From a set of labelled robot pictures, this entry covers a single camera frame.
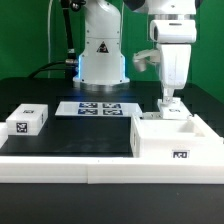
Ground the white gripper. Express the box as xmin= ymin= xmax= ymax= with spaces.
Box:
xmin=157 ymin=44 xmax=191 ymax=104

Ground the white cabinet door panel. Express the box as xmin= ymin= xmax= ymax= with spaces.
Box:
xmin=157 ymin=97 xmax=191 ymax=120

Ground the white cabinet body box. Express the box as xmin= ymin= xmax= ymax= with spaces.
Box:
xmin=130 ymin=115 xmax=224 ymax=160

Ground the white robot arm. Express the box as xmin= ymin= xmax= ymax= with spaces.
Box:
xmin=60 ymin=0 xmax=202 ymax=104

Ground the white cabinet top block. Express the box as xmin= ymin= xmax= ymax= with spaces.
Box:
xmin=6 ymin=104 xmax=48 ymax=136

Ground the white marker base sheet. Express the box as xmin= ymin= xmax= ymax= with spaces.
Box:
xmin=55 ymin=101 xmax=142 ymax=117

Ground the white U-shaped border fence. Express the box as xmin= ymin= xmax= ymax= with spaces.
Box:
xmin=0 ymin=113 xmax=224 ymax=185

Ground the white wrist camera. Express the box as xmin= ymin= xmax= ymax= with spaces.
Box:
xmin=133 ymin=49 xmax=160 ymax=72

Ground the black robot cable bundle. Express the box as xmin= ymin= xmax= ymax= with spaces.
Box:
xmin=27 ymin=0 xmax=86 ymax=80

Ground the white thin cable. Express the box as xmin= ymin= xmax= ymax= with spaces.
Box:
xmin=47 ymin=0 xmax=55 ymax=79

